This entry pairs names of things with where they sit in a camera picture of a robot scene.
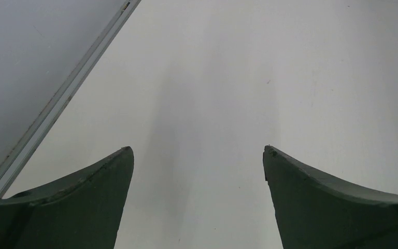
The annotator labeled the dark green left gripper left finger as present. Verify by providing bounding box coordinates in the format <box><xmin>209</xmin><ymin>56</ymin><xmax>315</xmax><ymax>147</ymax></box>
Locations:
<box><xmin>0</xmin><ymin>147</ymin><xmax>134</xmax><ymax>248</ymax></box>

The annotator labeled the aluminium table edge rail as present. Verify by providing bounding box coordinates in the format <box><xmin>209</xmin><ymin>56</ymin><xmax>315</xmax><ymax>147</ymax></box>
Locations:
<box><xmin>0</xmin><ymin>0</ymin><xmax>138</xmax><ymax>197</ymax></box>

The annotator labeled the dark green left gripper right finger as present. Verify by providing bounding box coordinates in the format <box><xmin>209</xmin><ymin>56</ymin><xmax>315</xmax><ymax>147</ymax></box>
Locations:
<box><xmin>263</xmin><ymin>145</ymin><xmax>398</xmax><ymax>248</ymax></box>

